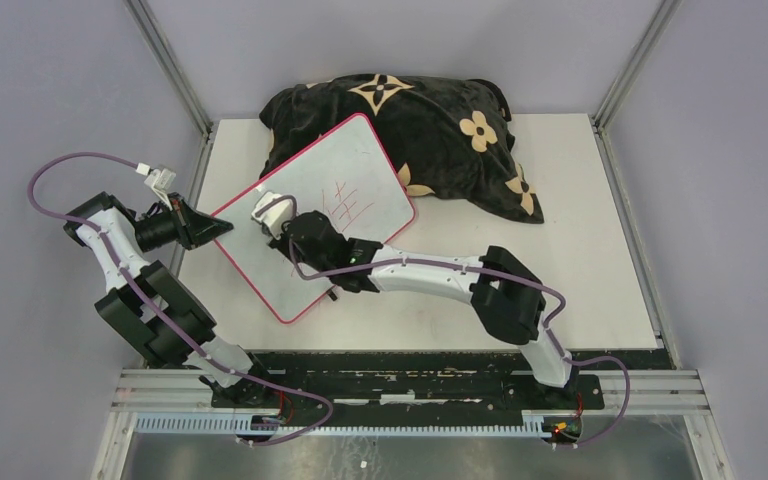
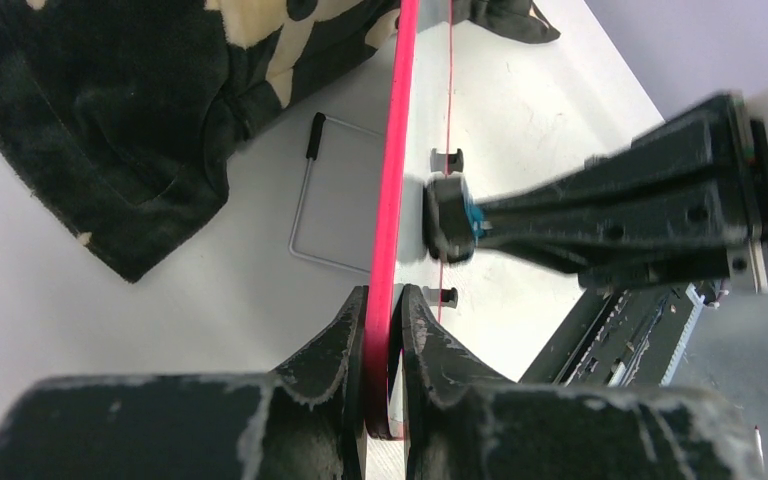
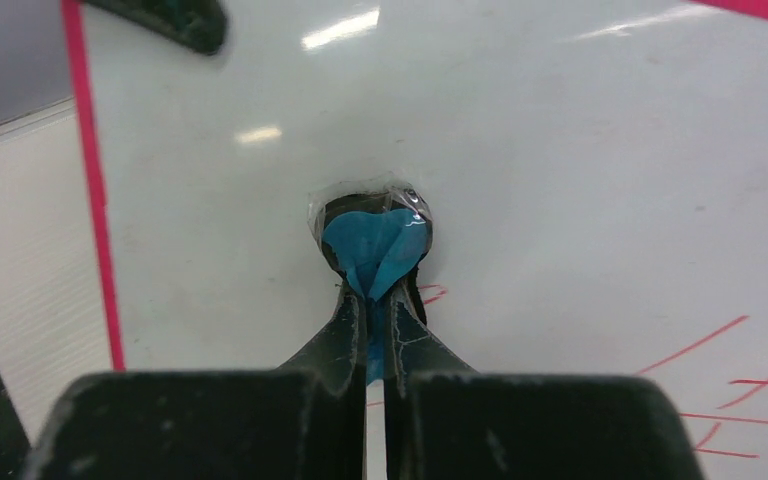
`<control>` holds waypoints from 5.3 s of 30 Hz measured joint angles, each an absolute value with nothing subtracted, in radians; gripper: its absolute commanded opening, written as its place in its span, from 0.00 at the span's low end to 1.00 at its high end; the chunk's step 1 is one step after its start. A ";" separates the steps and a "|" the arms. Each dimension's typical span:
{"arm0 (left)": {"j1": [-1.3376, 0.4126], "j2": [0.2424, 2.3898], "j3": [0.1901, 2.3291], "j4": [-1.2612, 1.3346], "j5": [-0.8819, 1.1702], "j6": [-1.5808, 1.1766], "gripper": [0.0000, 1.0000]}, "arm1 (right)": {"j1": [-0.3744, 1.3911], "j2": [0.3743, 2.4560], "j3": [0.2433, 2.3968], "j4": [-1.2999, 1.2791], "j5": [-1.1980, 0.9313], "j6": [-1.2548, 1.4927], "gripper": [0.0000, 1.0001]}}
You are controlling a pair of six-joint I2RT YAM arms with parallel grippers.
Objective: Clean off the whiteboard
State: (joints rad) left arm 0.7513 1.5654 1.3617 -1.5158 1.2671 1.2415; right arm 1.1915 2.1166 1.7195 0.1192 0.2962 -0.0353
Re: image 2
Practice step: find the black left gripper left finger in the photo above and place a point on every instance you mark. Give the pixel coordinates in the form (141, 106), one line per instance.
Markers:
(300, 420)

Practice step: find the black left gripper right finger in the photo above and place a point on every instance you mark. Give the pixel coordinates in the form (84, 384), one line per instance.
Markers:
(466, 421)

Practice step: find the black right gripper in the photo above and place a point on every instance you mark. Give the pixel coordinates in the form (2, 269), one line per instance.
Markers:
(698, 171)

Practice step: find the blue black eraser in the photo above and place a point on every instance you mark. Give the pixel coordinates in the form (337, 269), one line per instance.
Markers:
(452, 222)

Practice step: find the pink framed whiteboard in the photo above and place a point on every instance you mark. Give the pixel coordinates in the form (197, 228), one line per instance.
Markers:
(417, 141)

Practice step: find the black floral pillow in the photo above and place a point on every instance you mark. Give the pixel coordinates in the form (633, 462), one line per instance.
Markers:
(121, 116)

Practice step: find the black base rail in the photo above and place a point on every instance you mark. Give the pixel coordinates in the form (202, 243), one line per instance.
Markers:
(635, 337)

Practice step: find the wire whiteboard stand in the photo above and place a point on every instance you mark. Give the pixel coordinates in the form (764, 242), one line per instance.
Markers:
(334, 222)

